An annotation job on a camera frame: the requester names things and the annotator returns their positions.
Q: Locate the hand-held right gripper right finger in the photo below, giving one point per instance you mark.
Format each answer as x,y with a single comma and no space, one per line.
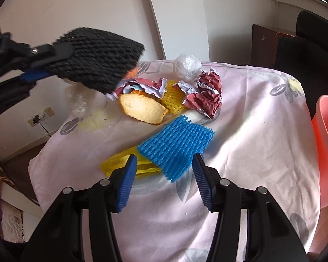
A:
201,180

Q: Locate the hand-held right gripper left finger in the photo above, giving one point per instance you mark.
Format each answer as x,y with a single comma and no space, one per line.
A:
127,181

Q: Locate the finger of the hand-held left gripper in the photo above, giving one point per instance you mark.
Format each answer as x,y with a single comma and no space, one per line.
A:
34,76
41,53

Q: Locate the blue foam fruit net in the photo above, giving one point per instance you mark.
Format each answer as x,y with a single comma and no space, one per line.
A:
177,142

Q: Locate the black foam fruit net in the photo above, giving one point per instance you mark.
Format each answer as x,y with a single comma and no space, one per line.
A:
98,57

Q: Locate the oval orange peel piece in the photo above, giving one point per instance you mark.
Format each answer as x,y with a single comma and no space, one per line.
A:
142,109

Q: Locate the pink plastic bin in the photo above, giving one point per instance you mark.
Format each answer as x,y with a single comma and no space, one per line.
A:
326,147

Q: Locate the yellow plastic bag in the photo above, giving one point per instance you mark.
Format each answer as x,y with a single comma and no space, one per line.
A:
117,165

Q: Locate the floral pink blanket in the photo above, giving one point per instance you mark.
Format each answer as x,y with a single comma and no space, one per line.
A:
248,142

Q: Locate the yellow foam fruit net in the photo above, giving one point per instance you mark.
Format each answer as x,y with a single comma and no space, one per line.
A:
173,101

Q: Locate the balled crumpled red-white paper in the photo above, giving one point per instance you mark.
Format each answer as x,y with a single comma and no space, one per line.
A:
207,95

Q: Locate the small orange fruit piece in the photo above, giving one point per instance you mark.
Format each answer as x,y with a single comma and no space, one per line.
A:
131,72

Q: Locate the flat crumpled red-white paper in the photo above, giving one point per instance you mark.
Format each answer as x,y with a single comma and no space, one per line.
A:
153,86

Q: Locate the clear plastic bag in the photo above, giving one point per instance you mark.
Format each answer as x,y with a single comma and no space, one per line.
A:
187,65

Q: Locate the white patterned box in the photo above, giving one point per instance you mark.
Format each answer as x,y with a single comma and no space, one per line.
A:
13,210

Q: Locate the black chair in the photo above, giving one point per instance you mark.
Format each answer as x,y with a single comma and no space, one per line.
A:
303,51

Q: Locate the wall power socket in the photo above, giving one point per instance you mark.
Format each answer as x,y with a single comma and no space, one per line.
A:
43,114

